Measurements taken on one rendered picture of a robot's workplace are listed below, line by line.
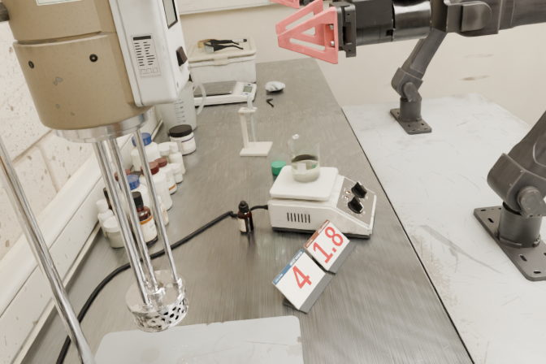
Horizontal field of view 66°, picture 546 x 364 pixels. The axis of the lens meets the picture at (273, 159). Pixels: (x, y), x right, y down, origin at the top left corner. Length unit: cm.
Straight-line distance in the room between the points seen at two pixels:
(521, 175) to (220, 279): 52
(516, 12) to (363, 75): 172
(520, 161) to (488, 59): 180
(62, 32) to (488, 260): 71
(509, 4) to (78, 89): 53
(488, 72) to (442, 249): 184
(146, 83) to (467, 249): 64
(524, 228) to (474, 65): 178
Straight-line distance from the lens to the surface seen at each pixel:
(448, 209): 94
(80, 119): 37
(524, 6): 67
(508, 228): 83
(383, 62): 235
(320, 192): 81
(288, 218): 83
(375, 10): 59
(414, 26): 61
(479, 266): 81
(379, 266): 77
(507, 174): 78
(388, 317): 69
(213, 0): 217
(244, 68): 186
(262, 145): 122
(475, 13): 62
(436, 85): 248
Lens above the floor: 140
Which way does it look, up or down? 26 degrees down
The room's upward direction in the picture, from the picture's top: 6 degrees counter-clockwise
